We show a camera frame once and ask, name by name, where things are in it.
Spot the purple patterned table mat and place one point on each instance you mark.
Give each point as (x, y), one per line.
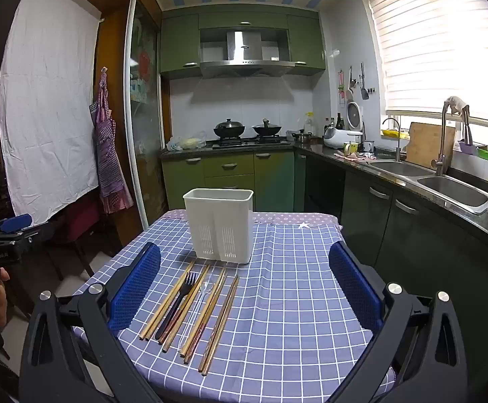
(294, 219)

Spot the small steel pot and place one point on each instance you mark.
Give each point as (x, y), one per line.
(302, 137)

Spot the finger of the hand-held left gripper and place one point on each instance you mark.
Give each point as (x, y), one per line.
(15, 222)
(38, 231)

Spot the white hanging sheet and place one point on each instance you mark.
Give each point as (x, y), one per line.
(46, 113)

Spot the small steel faucet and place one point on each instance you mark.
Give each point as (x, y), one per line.
(398, 142)

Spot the green plastic box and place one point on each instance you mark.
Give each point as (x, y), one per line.
(484, 153)

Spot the black plastic fork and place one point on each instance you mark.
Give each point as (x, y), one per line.
(179, 301)

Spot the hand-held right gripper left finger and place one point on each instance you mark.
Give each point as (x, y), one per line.
(136, 285)

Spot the clear plastic utensil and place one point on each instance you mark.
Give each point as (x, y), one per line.
(196, 302)

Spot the oil bottle yellow cap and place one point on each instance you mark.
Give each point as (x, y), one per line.
(309, 125)

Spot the green wall cabinets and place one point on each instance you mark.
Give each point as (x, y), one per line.
(181, 46)

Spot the wooden cutting board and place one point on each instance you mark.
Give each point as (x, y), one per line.
(426, 147)

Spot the white window blind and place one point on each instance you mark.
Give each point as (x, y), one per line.
(437, 42)

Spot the green base cabinets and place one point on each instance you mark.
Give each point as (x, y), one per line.
(227, 176)

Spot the yellow sponge tray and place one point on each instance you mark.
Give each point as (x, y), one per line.
(393, 133)

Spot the pink dishcloth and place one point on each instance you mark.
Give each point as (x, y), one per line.
(353, 156)

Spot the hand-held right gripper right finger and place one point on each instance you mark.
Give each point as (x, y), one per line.
(355, 285)

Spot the plastic bag with food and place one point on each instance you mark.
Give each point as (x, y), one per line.
(187, 142)

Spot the blue checked tablecloth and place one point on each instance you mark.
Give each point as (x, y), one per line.
(290, 302)

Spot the wooden chopstick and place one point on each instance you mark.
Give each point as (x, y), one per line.
(221, 327)
(171, 301)
(202, 310)
(207, 315)
(186, 307)
(166, 300)
(217, 323)

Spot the tall steel faucet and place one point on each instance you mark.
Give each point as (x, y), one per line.
(442, 142)

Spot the white rice cooker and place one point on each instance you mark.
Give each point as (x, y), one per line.
(338, 137)

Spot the hanging kitchen tools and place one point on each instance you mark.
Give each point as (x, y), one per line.
(344, 88)

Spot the white plastic utensil holder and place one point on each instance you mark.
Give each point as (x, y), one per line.
(218, 226)

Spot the black wok with lid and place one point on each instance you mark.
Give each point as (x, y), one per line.
(229, 129)

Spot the sliding glass door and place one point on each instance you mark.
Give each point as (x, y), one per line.
(145, 113)

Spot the cloth on faucet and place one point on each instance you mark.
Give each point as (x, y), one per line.
(456, 104)

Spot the gas stove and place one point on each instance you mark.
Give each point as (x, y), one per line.
(248, 142)

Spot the steel double sink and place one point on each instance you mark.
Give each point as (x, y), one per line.
(449, 191)

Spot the steel range hood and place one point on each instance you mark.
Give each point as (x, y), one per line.
(244, 48)

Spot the red chair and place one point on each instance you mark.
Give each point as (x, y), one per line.
(78, 226)

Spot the dark green side cabinets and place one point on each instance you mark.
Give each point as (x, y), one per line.
(428, 252)

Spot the dark glass bottles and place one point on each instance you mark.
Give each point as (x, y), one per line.
(338, 122)

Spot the hanging black spatula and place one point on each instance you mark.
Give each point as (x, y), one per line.
(364, 90)

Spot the purple checked apron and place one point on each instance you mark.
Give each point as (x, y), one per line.
(107, 151)

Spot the purple sink caddy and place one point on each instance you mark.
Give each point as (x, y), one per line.
(467, 147)

